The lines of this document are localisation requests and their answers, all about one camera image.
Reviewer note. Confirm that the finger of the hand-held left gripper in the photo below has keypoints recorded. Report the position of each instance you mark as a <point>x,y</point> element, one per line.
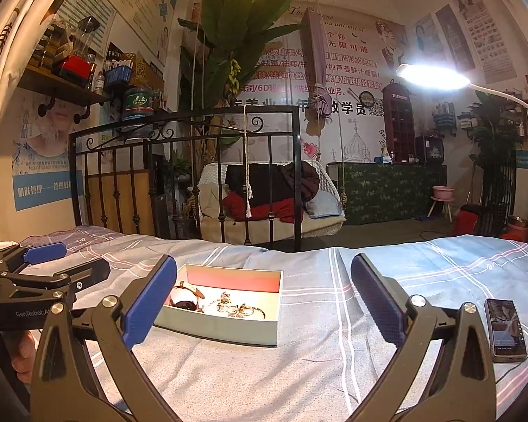
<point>44,252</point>
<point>83,272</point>

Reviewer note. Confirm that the person's left hand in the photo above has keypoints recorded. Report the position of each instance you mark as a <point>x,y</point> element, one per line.
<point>24,360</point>

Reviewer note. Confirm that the beauty wall poster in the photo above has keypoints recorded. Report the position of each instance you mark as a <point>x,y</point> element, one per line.
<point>484,35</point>

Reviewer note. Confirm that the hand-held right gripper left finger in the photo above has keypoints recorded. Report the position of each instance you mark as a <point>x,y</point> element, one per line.
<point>147,303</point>

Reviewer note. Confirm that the small black cabinet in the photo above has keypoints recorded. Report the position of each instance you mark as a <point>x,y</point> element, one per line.
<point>429,149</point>

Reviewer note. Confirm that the green patterned counter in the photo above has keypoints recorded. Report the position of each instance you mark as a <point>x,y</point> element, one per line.
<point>387,193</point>

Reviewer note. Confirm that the black cloth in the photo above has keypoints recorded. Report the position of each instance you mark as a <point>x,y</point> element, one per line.
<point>268,184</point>

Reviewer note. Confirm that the white gooseneck lamp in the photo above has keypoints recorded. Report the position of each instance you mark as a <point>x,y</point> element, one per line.
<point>431,74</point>

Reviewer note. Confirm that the pink stool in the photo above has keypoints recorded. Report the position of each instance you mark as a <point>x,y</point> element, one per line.
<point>442,193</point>

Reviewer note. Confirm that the red cloth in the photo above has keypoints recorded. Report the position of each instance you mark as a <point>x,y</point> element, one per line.
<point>281,211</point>

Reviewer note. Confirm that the red stool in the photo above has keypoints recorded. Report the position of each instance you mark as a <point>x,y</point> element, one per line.
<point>466,220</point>

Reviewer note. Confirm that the wooden wall shelf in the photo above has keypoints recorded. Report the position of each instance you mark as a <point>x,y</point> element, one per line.
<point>48,81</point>

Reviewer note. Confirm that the pale green box pink inside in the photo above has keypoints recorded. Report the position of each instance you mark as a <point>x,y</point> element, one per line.
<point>229,329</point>

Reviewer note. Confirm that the white wicker hanging chair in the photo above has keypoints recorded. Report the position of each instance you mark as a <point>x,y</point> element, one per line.
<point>211,171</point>

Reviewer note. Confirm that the green water jug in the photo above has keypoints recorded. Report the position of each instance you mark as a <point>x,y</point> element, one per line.
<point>136,103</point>

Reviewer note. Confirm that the black metal bed frame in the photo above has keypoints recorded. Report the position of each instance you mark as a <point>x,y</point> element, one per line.
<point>297,184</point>

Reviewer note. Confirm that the grey pillow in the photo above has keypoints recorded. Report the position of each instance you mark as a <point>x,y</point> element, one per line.
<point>323,206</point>

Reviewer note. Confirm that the tall potted plant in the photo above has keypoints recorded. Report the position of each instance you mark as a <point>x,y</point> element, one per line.
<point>497,140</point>

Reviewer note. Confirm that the blue and white wall poster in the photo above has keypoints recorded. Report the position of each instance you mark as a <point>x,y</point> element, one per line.
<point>39,193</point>

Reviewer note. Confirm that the red phone booth cabinet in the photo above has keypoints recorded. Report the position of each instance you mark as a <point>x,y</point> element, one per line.
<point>400,118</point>

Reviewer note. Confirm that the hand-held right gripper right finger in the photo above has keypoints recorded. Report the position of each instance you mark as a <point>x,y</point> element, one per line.
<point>378,299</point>

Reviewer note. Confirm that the printed wall mural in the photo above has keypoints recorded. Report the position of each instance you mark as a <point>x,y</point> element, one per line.
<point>356,52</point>

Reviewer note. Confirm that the folded purple parasol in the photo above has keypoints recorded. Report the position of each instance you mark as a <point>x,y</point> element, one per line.
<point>317,52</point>

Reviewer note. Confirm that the blender with red base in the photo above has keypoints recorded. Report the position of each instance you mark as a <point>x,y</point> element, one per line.
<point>77,66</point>

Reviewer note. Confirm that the black smartphone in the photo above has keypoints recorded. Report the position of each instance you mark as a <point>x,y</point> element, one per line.
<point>506,329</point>

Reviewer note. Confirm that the blue basket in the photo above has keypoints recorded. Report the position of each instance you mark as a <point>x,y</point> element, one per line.
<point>119,74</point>

